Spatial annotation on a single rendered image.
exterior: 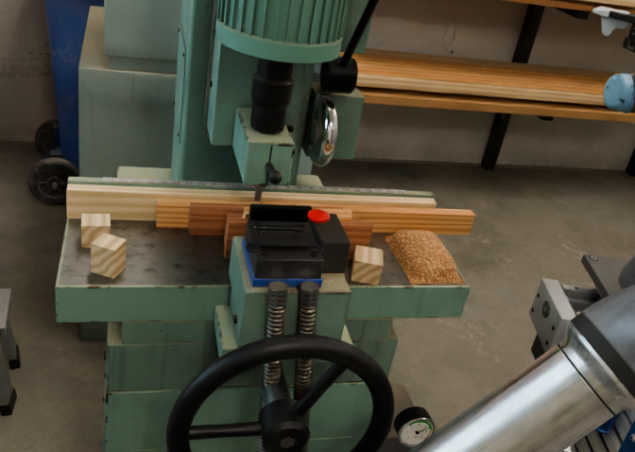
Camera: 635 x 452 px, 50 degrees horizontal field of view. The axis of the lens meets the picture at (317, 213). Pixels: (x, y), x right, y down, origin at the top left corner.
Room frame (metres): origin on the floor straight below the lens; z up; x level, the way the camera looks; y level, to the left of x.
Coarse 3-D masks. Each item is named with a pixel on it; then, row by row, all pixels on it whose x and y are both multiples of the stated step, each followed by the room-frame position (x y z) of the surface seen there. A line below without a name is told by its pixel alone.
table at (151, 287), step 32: (128, 224) 0.89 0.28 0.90; (64, 256) 0.77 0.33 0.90; (128, 256) 0.80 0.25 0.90; (160, 256) 0.82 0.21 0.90; (192, 256) 0.83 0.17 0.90; (224, 256) 0.85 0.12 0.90; (384, 256) 0.93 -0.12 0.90; (64, 288) 0.71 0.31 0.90; (96, 288) 0.72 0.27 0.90; (128, 288) 0.73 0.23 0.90; (160, 288) 0.75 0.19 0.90; (192, 288) 0.76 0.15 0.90; (224, 288) 0.77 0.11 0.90; (352, 288) 0.83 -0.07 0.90; (384, 288) 0.84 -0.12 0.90; (416, 288) 0.86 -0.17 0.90; (448, 288) 0.88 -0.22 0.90; (64, 320) 0.71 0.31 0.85; (96, 320) 0.72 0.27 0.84; (128, 320) 0.73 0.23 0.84; (160, 320) 0.75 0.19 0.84; (192, 320) 0.76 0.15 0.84; (224, 320) 0.74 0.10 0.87; (224, 352) 0.68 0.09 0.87
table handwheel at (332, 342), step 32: (256, 352) 0.60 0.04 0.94; (288, 352) 0.61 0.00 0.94; (320, 352) 0.62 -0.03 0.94; (352, 352) 0.64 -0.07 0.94; (192, 384) 0.59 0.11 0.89; (320, 384) 0.63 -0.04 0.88; (384, 384) 0.65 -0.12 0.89; (192, 416) 0.58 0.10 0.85; (288, 416) 0.61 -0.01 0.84; (384, 416) 0.65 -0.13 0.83; (288, 448) 0.60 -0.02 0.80; (352, 448) 0.67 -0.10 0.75
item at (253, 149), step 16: (240, 112) 1.00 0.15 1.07; (240, 128) 0.96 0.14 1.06; (240, 144) 0.95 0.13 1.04; (256, 144) 0.89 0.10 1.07; (272, 144) 0.90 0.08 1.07; (288, 144) 0.91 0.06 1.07; (240, 160) 0.93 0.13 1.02; (256, 160) 0.90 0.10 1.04; (272, 160) 0.90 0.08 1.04; (288, 160) 0.91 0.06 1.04; (256, 176) 0.90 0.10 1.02; (288, 176) 0.91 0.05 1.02
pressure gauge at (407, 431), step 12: (408, 408) 0.83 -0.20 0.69; (420, 408) 0.84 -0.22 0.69; (396, 420) 0.82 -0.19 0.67; (408, 420) 0.81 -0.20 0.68; (420, 420) 0.81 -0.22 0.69; (396, 432) 0.82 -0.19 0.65; (408, 432) 0.81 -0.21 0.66; (420, 432) 0.81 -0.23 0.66; (432, 432) 0.82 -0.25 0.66; (408, 444) 0.81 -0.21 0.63
